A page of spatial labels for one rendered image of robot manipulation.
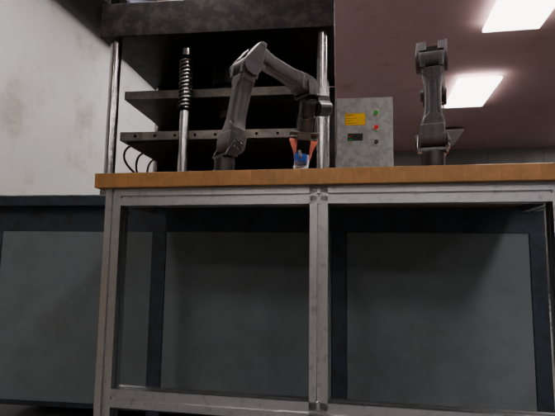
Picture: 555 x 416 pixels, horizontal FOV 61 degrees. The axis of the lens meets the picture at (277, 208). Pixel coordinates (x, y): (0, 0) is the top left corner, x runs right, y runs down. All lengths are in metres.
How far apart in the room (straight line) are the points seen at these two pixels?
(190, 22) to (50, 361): 1.82
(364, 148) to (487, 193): 1.45
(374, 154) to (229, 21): 1.06
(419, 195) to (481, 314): 0.63
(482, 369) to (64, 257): 1.49
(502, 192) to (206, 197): 0.72
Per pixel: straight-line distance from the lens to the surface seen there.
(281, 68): 1.62
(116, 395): 1.36
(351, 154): 2.57
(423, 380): 1.68
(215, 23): 2.75
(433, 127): 1.39
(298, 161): 1.66
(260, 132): 2.58
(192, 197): 1.26
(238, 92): 1.48
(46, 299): 1.93
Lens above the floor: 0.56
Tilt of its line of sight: 7 degrees up
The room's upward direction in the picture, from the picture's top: 1 degrees clockwise
